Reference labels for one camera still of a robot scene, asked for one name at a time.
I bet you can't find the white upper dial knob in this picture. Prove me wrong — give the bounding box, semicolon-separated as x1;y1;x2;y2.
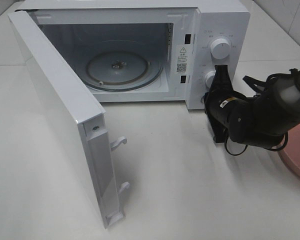
210;36;231;60

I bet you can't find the glass turntable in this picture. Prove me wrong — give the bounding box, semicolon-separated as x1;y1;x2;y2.
82;50;164;92

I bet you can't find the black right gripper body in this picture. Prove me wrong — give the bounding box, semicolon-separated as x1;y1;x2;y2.
205;89;253;143

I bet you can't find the white lower dial knob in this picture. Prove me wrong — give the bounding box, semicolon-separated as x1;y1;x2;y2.
204;70;216;91

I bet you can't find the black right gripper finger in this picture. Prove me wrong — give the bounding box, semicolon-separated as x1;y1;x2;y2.
209;64;234;93

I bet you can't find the white dial knob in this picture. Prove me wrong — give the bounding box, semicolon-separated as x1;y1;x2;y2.
204;70;216;91
210;36;231;60

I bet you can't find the white microwave door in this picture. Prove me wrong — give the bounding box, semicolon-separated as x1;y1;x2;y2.
8;10;130;228

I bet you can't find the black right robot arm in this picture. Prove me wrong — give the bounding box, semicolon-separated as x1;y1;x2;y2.
203;65;300;152

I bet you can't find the white microwave oven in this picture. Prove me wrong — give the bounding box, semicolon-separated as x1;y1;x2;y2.
13;0;250;110

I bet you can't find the pink plate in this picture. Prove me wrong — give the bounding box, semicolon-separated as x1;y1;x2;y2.
279;124;300;179

